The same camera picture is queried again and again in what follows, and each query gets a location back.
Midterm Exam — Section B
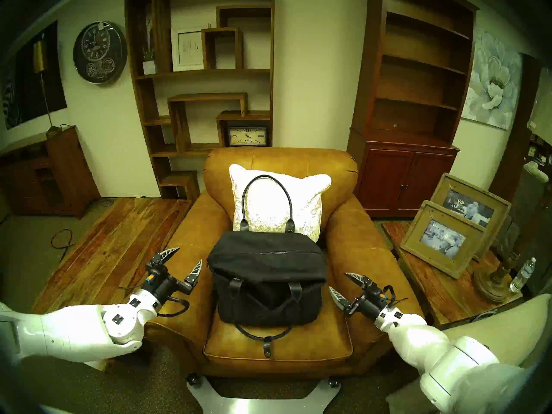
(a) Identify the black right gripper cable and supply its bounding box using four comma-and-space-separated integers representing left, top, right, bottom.
382, 285, 408, 308

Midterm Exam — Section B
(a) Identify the beige fabric sofa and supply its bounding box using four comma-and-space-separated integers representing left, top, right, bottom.
385, 293, 552, 414

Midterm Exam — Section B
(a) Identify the red floor cable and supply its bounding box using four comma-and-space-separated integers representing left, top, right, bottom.
50, 229, 76, 260

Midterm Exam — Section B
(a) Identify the rustic wooden side table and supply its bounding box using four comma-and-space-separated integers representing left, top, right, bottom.
381, 220, 523, 327

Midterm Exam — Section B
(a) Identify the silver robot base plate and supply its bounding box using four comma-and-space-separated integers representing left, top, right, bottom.
186, 374, 341, 414

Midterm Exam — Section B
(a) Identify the turned wooden table lamp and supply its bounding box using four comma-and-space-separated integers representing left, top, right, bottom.
473, 68, 552, 304

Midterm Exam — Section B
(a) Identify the grey upholstered armchair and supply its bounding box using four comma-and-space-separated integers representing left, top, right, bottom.
496, 161, 552, 280

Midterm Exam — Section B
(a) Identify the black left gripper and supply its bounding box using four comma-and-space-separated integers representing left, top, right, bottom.
144, 247, 203, 305

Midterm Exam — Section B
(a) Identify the rustic wooden coffee table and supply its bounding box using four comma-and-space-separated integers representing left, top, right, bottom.
25, 197, 193, 327

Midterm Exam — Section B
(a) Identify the tan leather armchair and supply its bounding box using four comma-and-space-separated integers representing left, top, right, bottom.
149, 147, 425, 379

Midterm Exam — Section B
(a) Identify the rectangular table clock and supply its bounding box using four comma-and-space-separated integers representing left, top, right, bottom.
227, 125, 268, 147

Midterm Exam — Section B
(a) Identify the dark wooden media cabinet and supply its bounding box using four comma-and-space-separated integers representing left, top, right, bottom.
0, 125, 101, 220

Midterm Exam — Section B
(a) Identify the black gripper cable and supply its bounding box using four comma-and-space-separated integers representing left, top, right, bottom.
116, 284, 191, 318
382, 285, 408, 308

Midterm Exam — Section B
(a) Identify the round black wall clock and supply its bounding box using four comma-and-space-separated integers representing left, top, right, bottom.
72, 21, 128, 85

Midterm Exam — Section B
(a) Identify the dark bookcase with small clocks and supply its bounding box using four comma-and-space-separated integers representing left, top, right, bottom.
524, 133, 552, 168

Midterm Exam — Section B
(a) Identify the white framed certificate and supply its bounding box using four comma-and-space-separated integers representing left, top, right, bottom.
171, 25, 212, 72

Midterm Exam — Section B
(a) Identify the black zipper handbag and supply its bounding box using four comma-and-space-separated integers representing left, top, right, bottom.
207, 175, 328, 358

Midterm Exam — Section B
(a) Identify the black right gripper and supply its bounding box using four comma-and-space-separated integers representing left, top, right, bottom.
329, 272, 395, 320

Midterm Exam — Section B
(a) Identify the slim brass lamp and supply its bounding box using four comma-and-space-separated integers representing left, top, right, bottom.
34, 34, 63, 138

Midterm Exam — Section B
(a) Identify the open wooden shelf unit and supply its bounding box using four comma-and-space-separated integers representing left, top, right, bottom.
124, 0, 275, 201

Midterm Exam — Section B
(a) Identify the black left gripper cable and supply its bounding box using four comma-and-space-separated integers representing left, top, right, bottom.
116, 284, 191, 318

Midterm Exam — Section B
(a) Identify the small wooden photo frame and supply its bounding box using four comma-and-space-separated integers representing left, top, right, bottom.
400, 200, 487, 279

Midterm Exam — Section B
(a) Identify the clear plastic water bottle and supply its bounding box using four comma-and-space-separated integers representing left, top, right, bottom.
509, 257, 536, 294

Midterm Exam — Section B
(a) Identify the small potted plant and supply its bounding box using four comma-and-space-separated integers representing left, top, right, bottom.
138, 16, 158, 75

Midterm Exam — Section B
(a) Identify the dark zebra wall art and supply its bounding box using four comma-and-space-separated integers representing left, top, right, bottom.
0, 21, 68, 130

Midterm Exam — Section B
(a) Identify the large wooden photo frame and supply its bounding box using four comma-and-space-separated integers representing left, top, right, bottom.
430, 173, 511, 261

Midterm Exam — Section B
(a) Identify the white patterned cushion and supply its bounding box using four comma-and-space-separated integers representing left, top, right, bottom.
229, 164, 332, 243

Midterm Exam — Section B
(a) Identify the white flower painting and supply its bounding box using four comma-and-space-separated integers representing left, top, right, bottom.
461, 28, 523, 130

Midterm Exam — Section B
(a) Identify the reddish wooden hutch bookcase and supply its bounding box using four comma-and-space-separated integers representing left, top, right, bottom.
346, 0, 480, 217

